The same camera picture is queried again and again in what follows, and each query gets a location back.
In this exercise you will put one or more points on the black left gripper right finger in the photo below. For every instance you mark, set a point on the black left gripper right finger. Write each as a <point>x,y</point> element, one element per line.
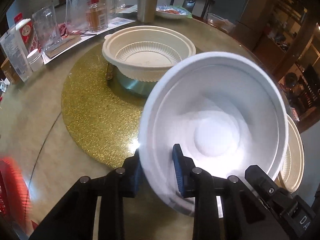
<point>224,208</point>

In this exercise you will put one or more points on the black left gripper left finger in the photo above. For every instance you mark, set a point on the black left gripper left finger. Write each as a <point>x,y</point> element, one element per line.
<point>73,216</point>

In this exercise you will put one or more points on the red scalloped plate gold rim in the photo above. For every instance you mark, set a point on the red scalloped plate gold rim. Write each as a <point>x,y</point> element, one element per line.
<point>15,196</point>

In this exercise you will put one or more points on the cream ribbed plastic bowl large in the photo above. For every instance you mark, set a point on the cream ribbed plastic bowl large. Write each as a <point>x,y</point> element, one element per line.
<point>291,174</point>

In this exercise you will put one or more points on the gold glitter round mat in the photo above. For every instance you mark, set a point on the gold glitter round mat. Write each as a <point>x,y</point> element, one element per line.
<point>101,116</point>

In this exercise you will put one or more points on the silver pot stand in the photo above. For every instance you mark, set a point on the silver pot stand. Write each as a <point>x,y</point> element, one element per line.
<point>119,82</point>

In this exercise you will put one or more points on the peanut butter jar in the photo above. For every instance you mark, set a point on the peanut butter jar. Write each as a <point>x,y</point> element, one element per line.
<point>9,72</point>

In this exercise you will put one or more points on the small white pill jar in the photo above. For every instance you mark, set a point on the small white pill jar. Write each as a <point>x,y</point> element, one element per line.
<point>35,60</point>

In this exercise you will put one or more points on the book on table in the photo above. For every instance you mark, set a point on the book on table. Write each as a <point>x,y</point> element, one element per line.
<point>65,43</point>

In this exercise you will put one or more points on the clear plastic container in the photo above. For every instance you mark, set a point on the clear plastic container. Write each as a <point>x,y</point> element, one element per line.
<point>220,23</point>

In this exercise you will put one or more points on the red white carton box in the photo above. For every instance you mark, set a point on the red white carton box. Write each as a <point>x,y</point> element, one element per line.
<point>25,28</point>

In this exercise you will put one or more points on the clear glass mug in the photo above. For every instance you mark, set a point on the clear glass mug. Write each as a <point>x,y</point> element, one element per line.
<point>46,27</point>

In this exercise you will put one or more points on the grey refrigerator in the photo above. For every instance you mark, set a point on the grey refrigerator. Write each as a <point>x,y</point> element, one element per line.
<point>248,16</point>

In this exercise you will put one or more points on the plate with snacks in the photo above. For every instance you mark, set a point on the plate with snacks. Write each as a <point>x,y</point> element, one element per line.
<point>172,12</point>

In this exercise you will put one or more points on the clear plastic bag of jars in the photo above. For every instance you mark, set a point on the clear plastic bag of jars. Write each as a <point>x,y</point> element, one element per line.
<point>89,15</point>

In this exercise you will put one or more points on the stainless steel thermos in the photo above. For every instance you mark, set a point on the stainless steel thermos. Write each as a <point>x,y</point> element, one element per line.
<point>146,10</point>

